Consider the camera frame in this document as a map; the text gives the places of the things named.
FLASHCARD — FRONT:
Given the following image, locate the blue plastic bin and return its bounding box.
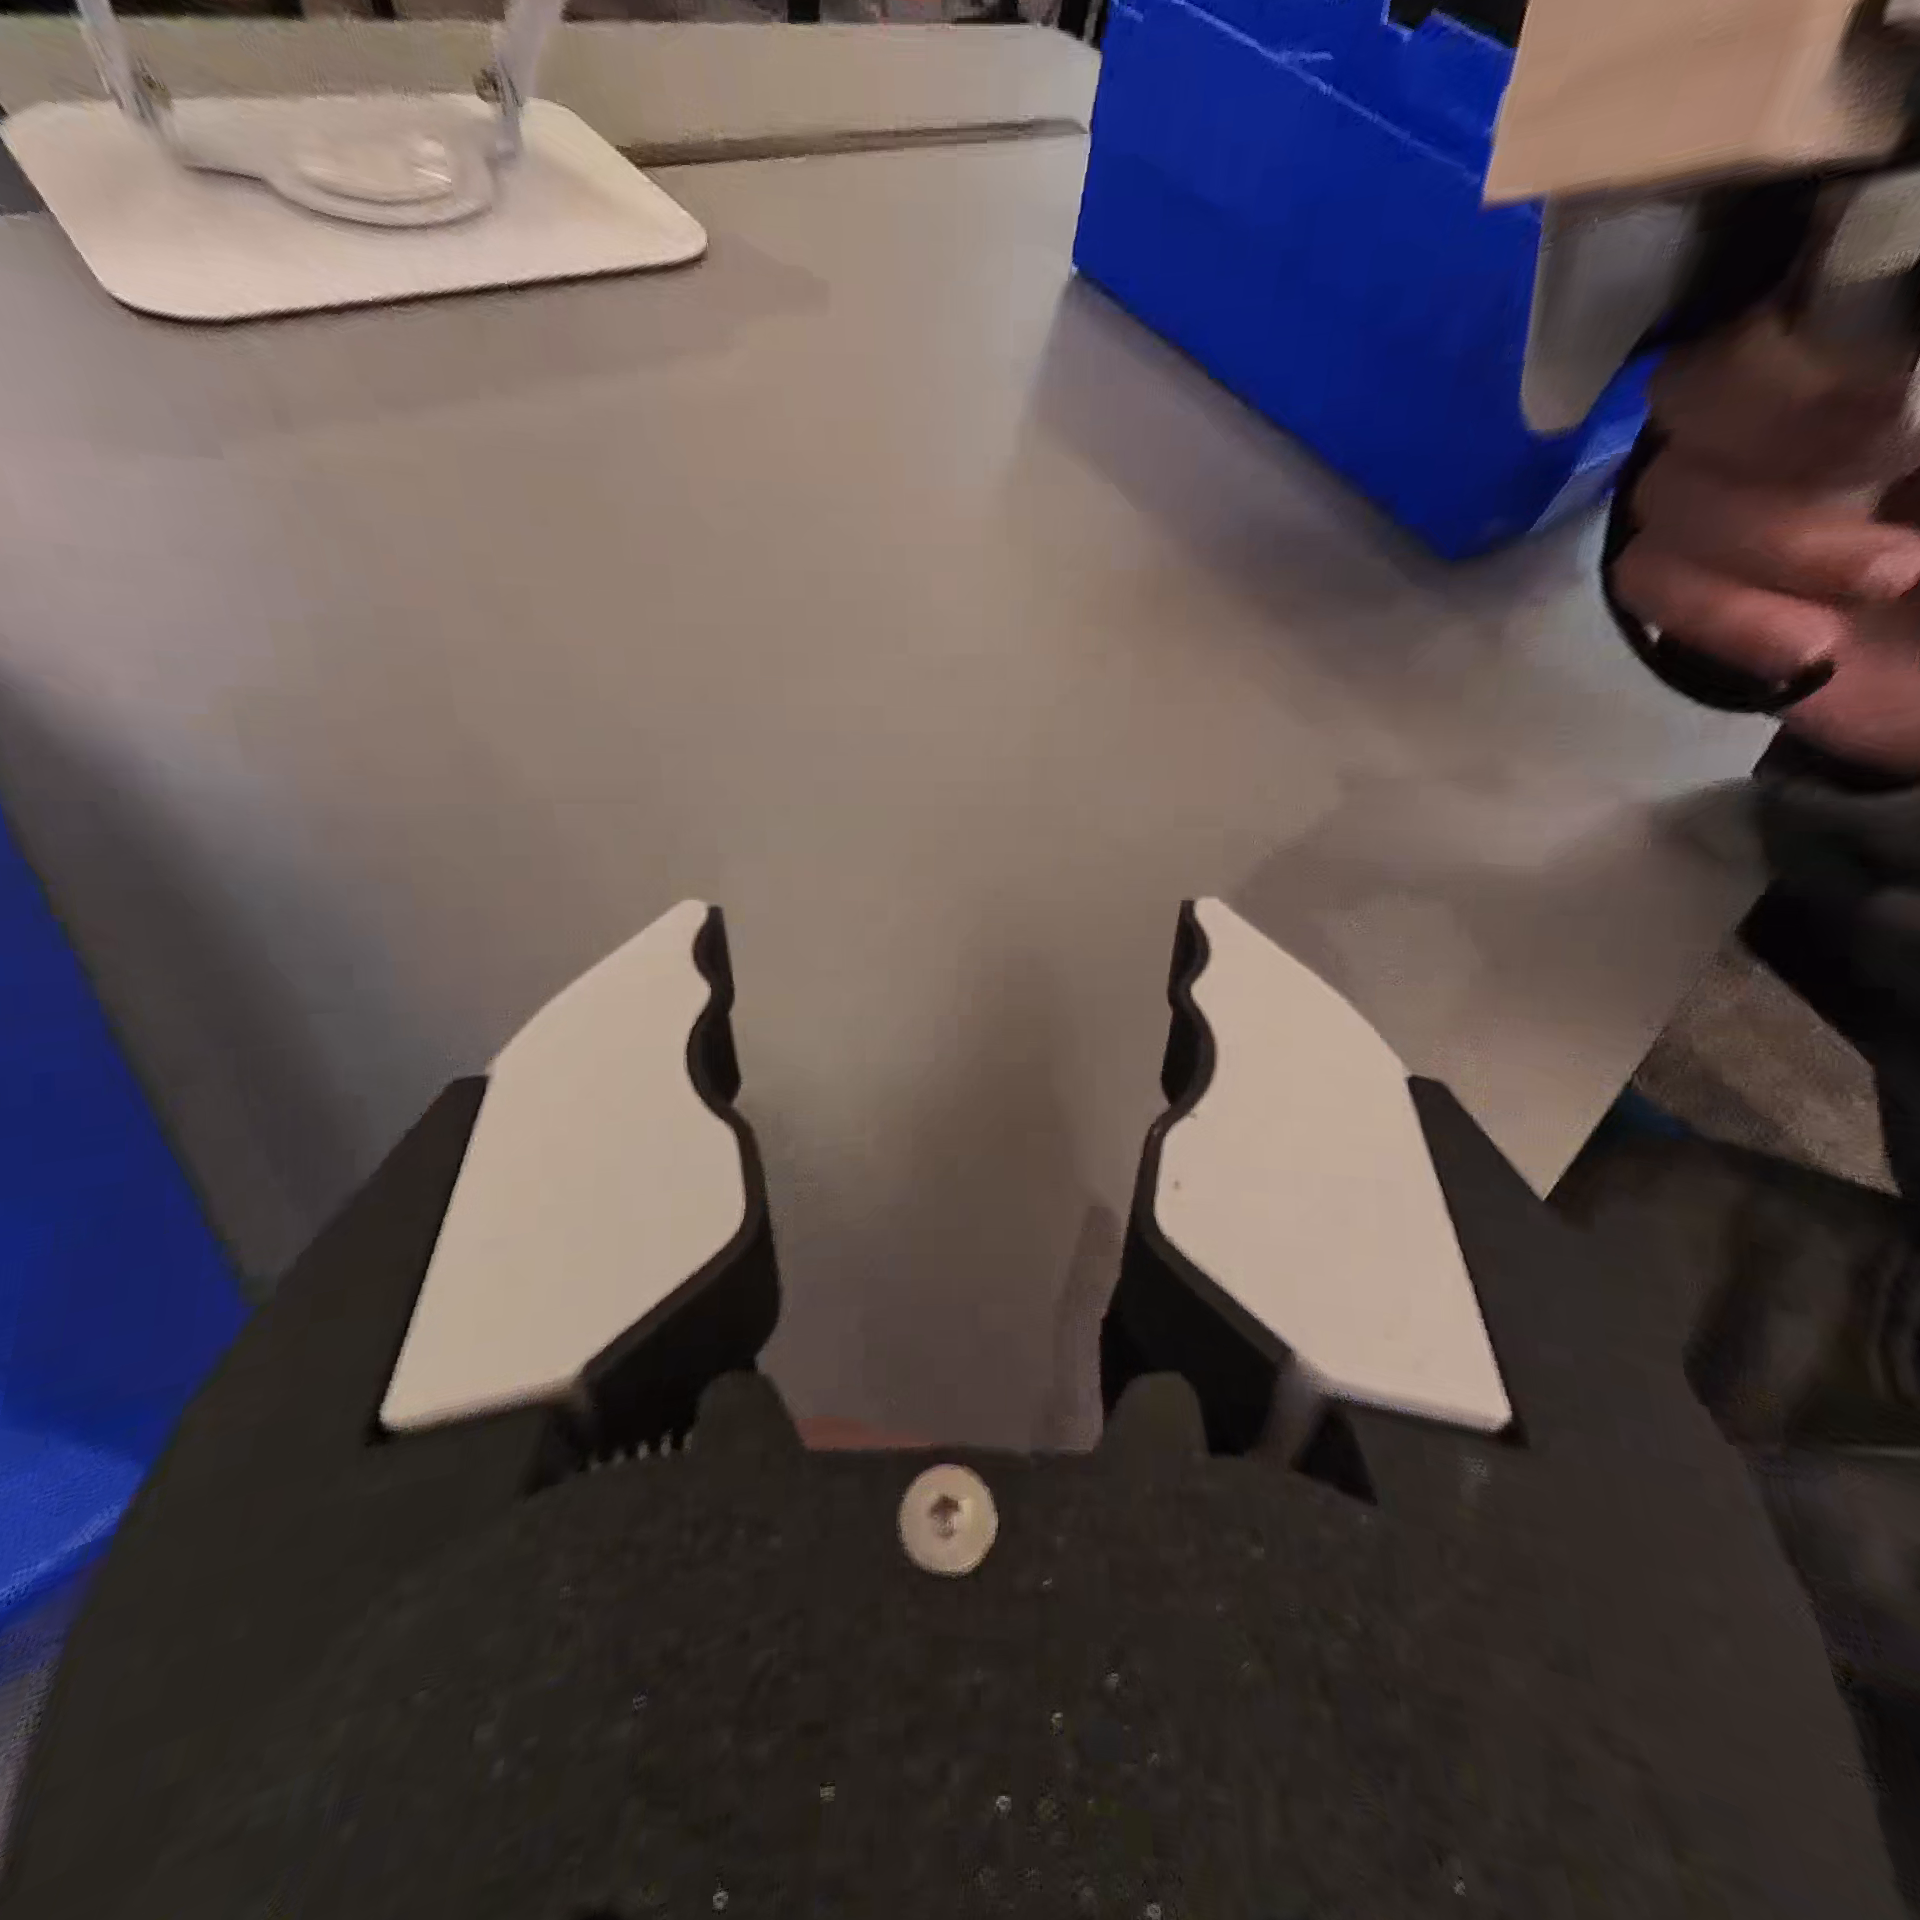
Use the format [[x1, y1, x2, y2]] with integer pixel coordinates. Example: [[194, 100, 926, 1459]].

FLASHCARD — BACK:
[[0, 809, 249, 1630], [1070, 0, 1659, 565]]

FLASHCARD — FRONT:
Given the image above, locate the wooden block with blue stripe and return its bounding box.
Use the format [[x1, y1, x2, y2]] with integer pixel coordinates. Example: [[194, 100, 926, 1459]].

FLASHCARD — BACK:
[[1481, 0, 1899, 206]]

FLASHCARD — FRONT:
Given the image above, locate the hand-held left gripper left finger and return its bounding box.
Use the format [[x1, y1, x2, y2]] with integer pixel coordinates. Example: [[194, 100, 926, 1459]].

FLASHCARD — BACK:
[[378, 898, 783, 1468]]

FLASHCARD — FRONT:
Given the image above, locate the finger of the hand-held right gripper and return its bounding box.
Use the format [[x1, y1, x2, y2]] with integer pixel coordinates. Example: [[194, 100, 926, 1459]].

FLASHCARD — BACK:
[[1518, 197, 1707, 439]]

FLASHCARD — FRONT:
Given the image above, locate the grey hooded sweatshirt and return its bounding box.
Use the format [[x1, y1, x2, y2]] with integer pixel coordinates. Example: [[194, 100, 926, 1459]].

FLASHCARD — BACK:
[[1551, 898, 1920, 1920]]

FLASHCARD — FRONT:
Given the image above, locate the grey desk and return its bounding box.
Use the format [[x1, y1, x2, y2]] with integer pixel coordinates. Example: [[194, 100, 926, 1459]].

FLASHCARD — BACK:
[[0, 16, 1785, 1468]]

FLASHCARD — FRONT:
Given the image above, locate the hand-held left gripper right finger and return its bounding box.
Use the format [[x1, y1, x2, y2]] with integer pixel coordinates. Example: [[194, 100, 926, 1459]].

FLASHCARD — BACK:
[[1104, 898, 1515, 1468]]

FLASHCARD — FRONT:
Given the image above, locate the person's right hand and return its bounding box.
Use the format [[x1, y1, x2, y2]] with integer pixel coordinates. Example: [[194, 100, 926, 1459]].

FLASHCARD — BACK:
[[1624, 321, 1920, 786]]

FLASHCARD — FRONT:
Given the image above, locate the white document stand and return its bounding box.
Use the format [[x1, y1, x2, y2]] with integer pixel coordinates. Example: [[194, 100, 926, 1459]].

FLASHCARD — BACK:
[[0, 0, 709, 325]]

